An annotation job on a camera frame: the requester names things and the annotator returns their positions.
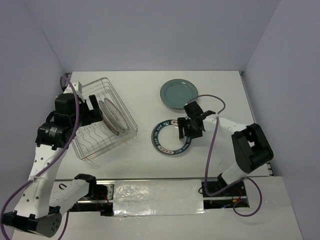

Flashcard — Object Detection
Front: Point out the silver foil sheet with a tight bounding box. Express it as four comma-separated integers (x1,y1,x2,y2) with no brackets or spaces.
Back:
113,179,205,217

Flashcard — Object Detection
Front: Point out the metal base rail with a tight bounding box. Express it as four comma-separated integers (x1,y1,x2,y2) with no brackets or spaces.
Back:
71,179,249,217

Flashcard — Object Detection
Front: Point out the teal green plate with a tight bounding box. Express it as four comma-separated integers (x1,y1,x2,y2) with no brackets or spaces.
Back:
159,79,199,110

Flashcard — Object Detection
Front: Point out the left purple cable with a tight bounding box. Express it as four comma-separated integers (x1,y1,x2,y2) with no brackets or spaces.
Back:
0,75,81,240

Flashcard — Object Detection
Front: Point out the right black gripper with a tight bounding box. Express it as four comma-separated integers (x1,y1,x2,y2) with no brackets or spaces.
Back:
177,116,203,140

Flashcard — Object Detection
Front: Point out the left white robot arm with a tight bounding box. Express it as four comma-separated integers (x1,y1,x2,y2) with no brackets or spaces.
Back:
0,93,102,238

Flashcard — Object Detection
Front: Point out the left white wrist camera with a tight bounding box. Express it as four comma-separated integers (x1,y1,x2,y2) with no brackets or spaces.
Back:
63,81,85,101

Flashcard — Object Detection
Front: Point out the wire dish rack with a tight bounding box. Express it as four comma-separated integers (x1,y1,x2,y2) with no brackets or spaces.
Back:
72,77,138,162

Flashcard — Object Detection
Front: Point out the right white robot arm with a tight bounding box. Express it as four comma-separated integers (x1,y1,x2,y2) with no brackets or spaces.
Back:
177,101,274,197

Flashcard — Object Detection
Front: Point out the white plate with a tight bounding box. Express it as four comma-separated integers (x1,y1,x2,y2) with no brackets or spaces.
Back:
151,119,192,157
98,100,120,136
103,97,130,133

